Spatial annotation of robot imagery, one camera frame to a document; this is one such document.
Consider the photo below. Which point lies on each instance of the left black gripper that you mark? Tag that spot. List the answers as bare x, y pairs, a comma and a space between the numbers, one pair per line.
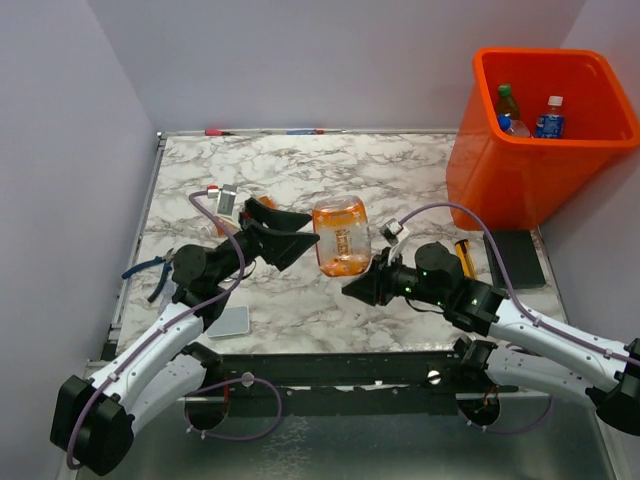
282, 248

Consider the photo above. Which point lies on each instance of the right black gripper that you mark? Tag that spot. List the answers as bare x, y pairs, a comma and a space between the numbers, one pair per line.
373, 286

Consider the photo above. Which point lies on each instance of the large orange label bottle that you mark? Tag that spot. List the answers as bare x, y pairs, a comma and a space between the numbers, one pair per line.
344, 245

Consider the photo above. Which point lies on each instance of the green cap tea bottle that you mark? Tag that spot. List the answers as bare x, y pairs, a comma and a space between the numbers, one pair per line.
506, 103

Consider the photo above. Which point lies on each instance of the small blue label bottle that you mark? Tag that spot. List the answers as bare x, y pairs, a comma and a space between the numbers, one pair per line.
550, 124

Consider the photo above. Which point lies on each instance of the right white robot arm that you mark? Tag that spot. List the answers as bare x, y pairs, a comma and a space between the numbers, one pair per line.
524, 347

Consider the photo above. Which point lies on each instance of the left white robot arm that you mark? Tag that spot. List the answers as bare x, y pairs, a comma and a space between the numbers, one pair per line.
96, 419

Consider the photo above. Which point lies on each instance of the orange plastic bin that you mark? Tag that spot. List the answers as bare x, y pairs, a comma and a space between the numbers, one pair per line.
516, 183

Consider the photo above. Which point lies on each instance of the blue red pen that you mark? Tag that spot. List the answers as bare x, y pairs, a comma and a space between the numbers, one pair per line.
311, 132

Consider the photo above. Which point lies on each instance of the yellow pencil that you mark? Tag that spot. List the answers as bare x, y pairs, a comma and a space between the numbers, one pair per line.
462, 248

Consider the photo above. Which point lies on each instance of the red marker pen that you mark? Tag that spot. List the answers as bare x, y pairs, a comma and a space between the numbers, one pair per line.
217, 133

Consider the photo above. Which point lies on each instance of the black box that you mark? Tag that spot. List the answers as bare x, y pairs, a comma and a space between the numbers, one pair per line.
520, 258

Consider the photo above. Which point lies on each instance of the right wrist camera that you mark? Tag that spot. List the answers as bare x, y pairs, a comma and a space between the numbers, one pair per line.
396, 236

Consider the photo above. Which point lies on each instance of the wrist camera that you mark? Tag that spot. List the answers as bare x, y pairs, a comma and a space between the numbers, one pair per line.
224, 198
396, 236

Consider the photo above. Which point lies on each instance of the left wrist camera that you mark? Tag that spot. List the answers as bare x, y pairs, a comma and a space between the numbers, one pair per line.
224, 198

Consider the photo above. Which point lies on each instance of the black base frame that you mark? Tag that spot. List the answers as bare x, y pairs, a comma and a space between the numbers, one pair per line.
387, 383

